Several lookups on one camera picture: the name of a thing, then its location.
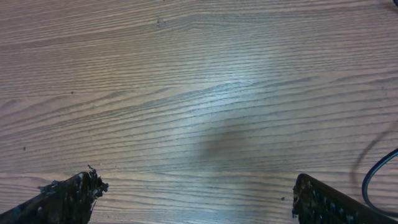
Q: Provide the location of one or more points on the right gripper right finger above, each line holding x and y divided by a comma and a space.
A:
317, 203

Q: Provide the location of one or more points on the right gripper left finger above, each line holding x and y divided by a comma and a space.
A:
68, 201

